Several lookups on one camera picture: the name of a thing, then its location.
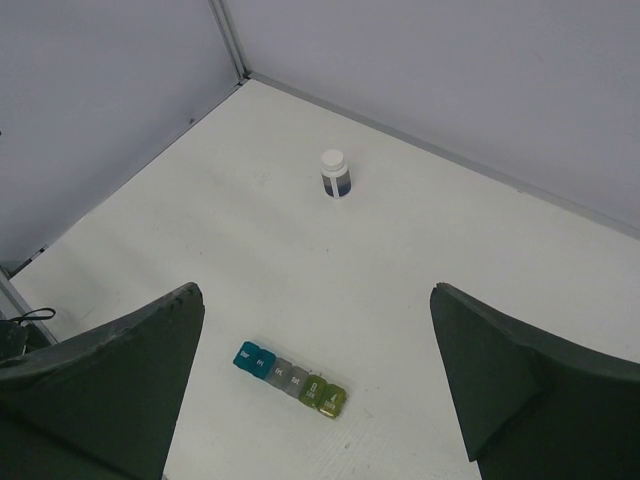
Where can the left aluminium frame post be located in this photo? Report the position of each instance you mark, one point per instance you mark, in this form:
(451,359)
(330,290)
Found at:
(231,39)

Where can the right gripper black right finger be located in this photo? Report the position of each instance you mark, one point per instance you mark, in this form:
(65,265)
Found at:
(530,404)

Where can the weekly pill organizer strip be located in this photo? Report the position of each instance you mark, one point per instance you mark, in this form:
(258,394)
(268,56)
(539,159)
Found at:
(310,389)

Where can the white blue pill bottle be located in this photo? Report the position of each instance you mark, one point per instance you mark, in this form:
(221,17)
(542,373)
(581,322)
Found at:
(335,174)

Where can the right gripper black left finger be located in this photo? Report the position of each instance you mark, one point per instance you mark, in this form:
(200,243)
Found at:
(103,404)

